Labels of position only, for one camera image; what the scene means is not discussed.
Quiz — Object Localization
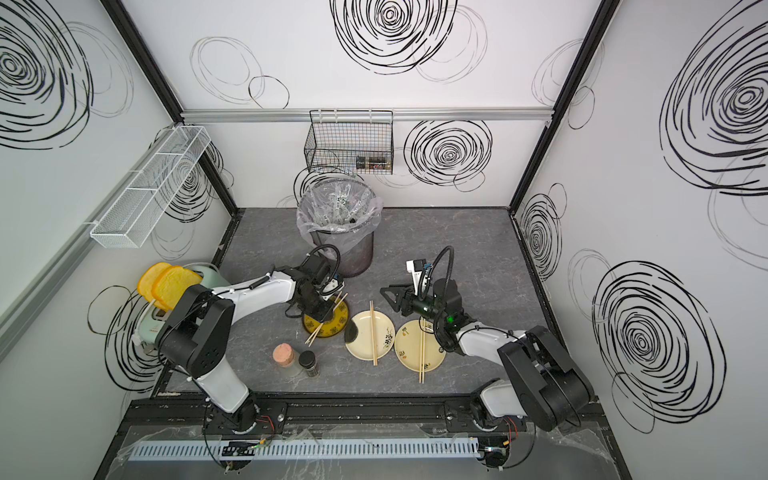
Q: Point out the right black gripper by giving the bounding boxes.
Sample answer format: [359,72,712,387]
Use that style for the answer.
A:
[382,283,448,328]

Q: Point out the chopsticks green tip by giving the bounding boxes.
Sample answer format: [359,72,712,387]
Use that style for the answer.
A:
[369,300,378,366]

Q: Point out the bamboo chopsticks pair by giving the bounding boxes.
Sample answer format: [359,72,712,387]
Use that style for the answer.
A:
[418,318,427,384]

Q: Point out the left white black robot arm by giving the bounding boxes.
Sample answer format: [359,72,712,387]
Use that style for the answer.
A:
[154,244,344,434]

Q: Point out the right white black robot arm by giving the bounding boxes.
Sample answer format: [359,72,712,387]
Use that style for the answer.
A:
[380,246,595,431]

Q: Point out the yellow patterned plate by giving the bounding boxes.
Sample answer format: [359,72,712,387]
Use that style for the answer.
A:
[301,301,350,338]

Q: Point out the cream plate red black marks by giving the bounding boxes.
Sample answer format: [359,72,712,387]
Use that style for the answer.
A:
[394,320,446,372]

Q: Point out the cream plate with flower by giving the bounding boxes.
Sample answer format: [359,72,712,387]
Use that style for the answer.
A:
[345,311,396,362]

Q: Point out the black lid spice bottle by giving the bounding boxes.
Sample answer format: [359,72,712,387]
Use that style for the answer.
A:
[299,350,319,377]

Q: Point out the pink lid jar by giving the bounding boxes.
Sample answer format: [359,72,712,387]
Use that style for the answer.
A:
[272,343,302,378]

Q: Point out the black mesh trash bin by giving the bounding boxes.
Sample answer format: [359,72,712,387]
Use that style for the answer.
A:
[310,231,375,278]

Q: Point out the clear plastic bin liner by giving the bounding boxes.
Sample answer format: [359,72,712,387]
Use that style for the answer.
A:
[296,178,384,254]

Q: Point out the right yellow toast slice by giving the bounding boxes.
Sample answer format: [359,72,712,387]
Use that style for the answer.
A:
[151,266,203,311]

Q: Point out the yellow toast slice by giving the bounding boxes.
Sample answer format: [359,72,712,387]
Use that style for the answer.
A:
[151,266,203,311]
[137,262,171,304]

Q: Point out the mint green toaster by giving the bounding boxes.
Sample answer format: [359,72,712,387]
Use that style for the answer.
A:
[131,262,229,350]

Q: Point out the left yellow toast slice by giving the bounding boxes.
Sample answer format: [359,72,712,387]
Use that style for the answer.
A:
[137,262,171,304]

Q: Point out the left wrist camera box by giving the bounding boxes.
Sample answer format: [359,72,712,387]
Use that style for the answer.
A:
[321,275,344,296]

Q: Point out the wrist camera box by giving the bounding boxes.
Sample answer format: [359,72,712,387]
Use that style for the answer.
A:
[321,275,344,296]
[406,259,432,297]

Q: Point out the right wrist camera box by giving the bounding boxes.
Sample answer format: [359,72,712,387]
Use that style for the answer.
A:
[406,259,432,297]

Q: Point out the items in wire basket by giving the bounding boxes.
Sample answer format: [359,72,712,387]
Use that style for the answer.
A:
[355,156,391,172]

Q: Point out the white slotted cable duct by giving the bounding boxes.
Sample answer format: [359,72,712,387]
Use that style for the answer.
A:
[128,438,481,462]

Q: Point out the black wire wall basket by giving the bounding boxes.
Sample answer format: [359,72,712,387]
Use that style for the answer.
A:
[303,109,395,175]

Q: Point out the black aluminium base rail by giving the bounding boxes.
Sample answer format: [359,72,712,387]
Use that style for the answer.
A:
[125,392,601,436]

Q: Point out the white wire wall shelf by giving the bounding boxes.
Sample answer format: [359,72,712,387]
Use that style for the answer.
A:
[90,126,211,249]

